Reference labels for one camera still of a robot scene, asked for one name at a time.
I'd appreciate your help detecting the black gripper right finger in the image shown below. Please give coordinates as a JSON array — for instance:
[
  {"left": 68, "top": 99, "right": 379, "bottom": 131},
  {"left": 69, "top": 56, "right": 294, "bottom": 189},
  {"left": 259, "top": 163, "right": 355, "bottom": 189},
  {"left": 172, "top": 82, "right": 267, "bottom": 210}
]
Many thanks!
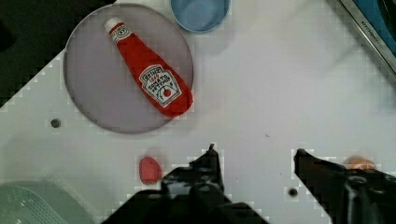
[{"left": 293, "top": 148, "right": 396, "bottom": 224}]

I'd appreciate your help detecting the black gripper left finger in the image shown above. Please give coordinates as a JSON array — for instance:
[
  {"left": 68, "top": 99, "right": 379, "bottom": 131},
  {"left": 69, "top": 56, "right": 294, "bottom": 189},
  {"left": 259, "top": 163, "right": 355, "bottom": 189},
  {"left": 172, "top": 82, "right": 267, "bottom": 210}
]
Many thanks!
[{"left": 161, "top": 143, "right": 224, "bottom": 199}]

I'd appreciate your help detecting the red ketchup bottle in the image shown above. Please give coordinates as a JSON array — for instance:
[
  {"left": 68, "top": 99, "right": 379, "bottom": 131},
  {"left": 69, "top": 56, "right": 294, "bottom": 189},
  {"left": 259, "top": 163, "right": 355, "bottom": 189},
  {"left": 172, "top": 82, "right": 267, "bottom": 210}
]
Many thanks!
[{"left": 105, "top": 17, "right": 193, "bottom": 118}]

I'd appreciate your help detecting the grey round plate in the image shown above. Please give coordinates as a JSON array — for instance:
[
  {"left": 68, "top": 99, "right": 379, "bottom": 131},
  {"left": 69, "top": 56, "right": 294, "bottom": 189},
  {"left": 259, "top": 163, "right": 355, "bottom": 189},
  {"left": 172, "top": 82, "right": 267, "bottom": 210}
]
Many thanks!
[{"left": 64, "top": 3, "right": 193, "bottom": 133}]

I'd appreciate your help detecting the orange slice toy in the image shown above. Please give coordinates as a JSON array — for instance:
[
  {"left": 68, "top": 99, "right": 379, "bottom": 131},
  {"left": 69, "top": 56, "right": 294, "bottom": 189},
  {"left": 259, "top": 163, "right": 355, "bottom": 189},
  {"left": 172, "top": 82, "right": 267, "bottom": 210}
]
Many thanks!
[{"left": 344, "top": 156, "right": 376, "bottom": 170}]

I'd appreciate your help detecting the red strawberry toy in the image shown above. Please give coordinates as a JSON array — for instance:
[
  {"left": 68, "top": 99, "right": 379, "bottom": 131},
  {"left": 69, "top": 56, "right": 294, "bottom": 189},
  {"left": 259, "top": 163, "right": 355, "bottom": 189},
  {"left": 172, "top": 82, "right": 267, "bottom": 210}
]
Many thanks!
[{"left": 139, "top": 157, "right": 163, "bottom": 185}]

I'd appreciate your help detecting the blue bowl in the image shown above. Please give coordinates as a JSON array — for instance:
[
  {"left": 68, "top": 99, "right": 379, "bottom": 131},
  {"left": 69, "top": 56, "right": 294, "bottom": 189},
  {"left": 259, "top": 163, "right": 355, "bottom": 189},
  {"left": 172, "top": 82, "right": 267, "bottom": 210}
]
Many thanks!
[{"left": 170, "top": 0, "right": 232, "bottom": 34}]

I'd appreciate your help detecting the green colander basket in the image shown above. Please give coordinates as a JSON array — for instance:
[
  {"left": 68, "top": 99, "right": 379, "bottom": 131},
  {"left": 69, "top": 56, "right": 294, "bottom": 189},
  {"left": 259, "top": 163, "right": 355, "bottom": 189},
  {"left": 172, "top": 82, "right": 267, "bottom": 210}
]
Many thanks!
[{"left": 0, "top": 181, "right": 95, "bottom": 224}]

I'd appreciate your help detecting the silver toaster oven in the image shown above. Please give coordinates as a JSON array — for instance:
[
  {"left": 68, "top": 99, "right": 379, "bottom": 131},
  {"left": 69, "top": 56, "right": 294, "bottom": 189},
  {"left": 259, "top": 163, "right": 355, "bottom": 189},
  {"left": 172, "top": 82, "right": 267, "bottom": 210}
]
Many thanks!
[{"left": 337, "top": 0, "right": 396, "bottom": 74}]

